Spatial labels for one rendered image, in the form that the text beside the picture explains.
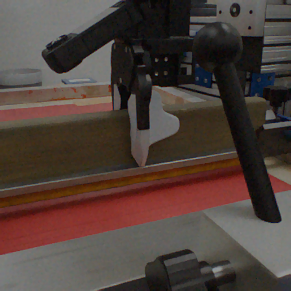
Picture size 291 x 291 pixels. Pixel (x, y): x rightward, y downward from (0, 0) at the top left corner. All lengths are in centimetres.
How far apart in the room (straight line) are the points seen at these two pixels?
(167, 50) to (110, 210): 19
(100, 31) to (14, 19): 370
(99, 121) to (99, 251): 23
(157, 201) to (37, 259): 26
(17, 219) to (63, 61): 18
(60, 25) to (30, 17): 30
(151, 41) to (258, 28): 56
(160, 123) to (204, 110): 8
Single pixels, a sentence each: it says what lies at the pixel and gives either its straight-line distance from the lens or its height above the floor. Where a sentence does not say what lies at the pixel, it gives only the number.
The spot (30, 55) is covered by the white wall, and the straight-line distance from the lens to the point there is 413.
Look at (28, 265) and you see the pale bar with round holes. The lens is 22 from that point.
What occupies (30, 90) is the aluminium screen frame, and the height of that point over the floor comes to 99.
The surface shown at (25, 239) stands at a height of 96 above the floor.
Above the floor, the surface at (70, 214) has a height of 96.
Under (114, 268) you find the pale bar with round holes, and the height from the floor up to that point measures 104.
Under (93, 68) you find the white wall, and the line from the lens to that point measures 427.
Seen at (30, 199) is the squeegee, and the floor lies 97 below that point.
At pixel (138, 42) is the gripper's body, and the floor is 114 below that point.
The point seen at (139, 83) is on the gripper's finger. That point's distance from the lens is 40.
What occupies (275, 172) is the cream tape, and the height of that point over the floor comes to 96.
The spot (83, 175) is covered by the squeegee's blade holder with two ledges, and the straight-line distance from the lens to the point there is 43.
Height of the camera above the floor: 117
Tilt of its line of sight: 19 degrees down
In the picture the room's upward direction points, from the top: straight up
